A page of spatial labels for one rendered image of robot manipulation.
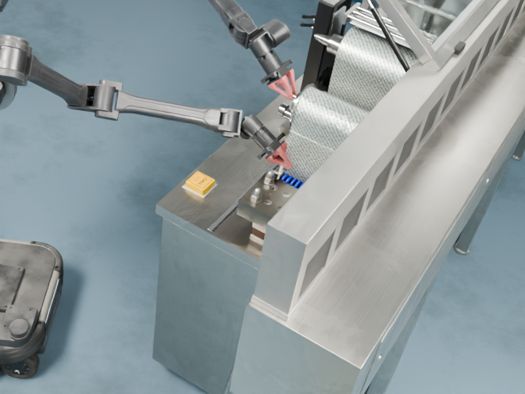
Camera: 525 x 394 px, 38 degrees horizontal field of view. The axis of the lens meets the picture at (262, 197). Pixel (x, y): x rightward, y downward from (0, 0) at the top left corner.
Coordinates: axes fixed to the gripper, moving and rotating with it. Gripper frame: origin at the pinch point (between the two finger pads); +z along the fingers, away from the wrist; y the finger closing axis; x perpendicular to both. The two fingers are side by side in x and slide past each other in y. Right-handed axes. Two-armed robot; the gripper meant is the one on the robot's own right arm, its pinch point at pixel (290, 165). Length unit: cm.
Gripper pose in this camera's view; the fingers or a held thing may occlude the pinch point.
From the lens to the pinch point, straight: 240.3
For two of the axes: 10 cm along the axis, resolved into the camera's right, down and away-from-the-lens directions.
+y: -5.1, 5.4, -6.7
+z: 6.9, 7.2, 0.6
